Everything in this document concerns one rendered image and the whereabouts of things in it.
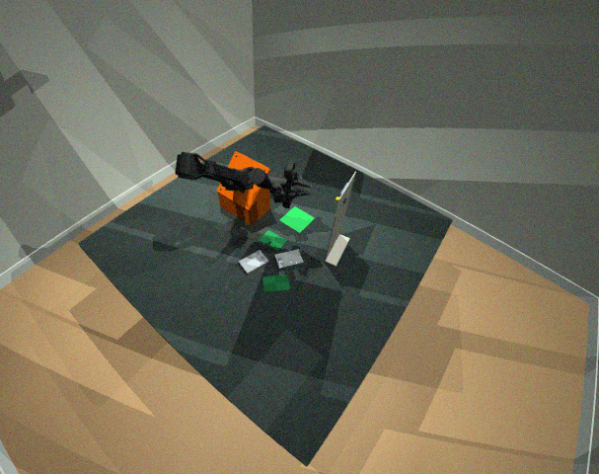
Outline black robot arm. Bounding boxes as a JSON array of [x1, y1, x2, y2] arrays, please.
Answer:
[[175, 152, 284, 202]]

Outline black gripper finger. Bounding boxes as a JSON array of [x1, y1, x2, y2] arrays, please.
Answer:
[[290, 187, 311, 201], [291, 172, 312, 188]]

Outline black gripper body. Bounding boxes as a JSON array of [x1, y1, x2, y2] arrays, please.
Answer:
[[268, 161, 295, 208]]

